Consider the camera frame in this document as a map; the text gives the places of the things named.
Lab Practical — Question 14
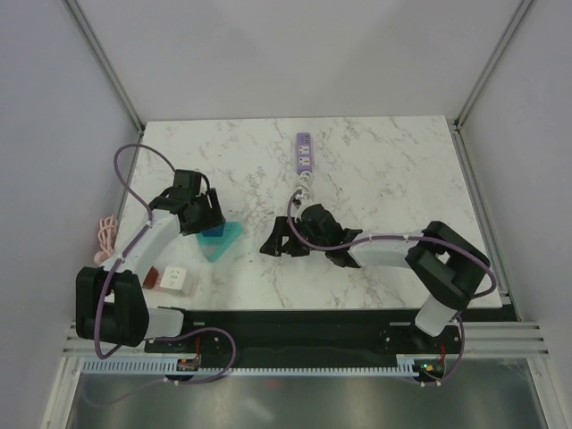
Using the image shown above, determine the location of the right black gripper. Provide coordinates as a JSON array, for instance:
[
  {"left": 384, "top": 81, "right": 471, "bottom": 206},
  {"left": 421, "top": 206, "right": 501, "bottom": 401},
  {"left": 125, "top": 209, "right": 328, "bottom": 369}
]
[{"left": 260, "top": 216, "right": 328, "bottom": 257}]

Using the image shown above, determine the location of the teal triangular power strip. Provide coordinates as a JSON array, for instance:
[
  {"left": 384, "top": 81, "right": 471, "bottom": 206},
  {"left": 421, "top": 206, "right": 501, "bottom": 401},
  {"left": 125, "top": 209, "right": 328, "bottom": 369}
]
[{"left": 196, "top": 222, "right": 243, "bottom": 263}]

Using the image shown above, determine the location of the purple power strip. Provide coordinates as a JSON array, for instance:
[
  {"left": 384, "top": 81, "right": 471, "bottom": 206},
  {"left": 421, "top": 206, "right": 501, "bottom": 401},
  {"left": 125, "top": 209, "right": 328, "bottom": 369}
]
[{"left": 295, "top": 132, "right": 315, "bottom": 175}]

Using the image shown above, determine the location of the blue cube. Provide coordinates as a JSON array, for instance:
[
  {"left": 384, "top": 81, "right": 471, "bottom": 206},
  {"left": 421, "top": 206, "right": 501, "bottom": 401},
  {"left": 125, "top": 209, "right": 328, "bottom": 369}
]
[{"left": 201, "top": 224, "right": 225, "bottom": 238}]

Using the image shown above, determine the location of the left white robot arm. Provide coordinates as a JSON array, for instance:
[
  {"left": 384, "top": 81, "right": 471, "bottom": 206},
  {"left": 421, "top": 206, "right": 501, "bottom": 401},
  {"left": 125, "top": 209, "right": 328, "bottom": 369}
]
[{"left": 75, "top": 170, "right": 225, "bottom": 354}]

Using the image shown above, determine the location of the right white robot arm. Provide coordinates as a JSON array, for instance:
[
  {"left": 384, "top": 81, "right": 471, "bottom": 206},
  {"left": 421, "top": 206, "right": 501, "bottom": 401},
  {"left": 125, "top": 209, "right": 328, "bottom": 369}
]
[{"left": 259, "top": 204, "right": 497, "bottom": 352}]

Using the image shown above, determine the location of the white cube socket adapter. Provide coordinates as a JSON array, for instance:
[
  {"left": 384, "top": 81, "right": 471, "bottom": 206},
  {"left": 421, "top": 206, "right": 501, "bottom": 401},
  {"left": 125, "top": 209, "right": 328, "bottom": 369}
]
[{"left": 159, "top": 265, "right": 188, "bottom": 295}]

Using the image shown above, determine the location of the orange patterned block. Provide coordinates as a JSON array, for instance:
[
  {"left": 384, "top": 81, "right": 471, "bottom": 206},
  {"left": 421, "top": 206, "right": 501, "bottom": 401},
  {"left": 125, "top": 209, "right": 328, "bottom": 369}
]
[{"left": 142, "top": 267, "right": 161, "bottom": 290}]

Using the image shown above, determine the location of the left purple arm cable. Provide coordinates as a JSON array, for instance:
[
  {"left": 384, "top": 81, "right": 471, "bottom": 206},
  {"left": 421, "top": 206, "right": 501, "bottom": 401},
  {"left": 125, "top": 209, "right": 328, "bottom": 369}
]
[{"left": 94, "top": 145, "right": 178, "bottom": 359}]

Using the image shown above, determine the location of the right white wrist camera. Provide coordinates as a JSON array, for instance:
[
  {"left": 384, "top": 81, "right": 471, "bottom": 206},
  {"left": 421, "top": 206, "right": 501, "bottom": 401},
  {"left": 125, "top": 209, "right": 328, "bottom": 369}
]
[{"left": 297, "top": 189, "right": 315, "bottom": 202}]

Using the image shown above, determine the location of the pink coiled cable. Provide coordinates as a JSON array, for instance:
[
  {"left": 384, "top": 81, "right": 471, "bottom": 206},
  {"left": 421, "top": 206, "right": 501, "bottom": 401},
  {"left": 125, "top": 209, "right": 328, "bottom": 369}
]
[{"left": 92, "top": 214, "right": 119, "bottom": 265}]

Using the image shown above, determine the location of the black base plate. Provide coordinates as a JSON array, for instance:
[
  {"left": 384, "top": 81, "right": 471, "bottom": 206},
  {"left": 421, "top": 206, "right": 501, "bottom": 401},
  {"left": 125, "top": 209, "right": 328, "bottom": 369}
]
[{"left": 145, "top": 309, "right": 461, "bottom": 367}]

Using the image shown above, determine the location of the white slotted cable duct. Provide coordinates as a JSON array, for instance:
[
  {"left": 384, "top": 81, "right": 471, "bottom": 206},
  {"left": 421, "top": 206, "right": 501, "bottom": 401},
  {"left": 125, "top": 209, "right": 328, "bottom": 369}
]
[{"left": 80, "top": 357, "right": 434, "bottom": 377}]

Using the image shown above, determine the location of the left aluminium frame post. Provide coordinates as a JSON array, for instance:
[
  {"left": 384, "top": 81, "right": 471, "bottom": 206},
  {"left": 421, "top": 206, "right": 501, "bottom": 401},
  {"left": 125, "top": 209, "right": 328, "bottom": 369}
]
[{"left": 62, "top": 0, "right": 147, "bottom": 134}]

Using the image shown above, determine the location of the aluminium frame post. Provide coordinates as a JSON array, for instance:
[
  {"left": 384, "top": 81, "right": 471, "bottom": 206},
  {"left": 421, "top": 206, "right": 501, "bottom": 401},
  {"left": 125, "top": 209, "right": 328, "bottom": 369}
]
[
  {"left": 62, "top": 0, "right": 147, "bottom": 134},
  {"left": 451, "top": 0, "right": 536, "bottom": 130}
]

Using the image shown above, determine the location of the right aluminium frame post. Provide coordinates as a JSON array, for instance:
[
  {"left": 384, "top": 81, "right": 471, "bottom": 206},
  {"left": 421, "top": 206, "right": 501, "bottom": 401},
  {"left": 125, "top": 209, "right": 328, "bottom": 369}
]
[{"left": 451, "top": 0, "right": 536, "bottom": 130}]

